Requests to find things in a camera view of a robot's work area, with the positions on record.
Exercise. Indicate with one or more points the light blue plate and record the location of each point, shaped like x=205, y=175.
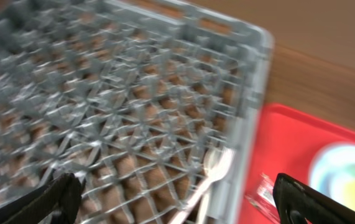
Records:
x=334, y=164

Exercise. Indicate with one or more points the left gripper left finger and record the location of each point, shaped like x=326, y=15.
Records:
x=62, y=195

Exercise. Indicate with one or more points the red plastic tray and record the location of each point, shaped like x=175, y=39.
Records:
x=287, y=141

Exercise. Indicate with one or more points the white plastic fork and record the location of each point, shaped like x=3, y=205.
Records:
x=218, y=173

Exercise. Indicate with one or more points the grey dishwasher rack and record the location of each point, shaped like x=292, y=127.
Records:
x=129, y=96

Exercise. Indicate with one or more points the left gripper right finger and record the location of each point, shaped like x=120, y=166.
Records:
x=299, y=203

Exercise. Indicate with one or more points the white plastic spoon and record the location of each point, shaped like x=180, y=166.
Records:
x=212, y=160

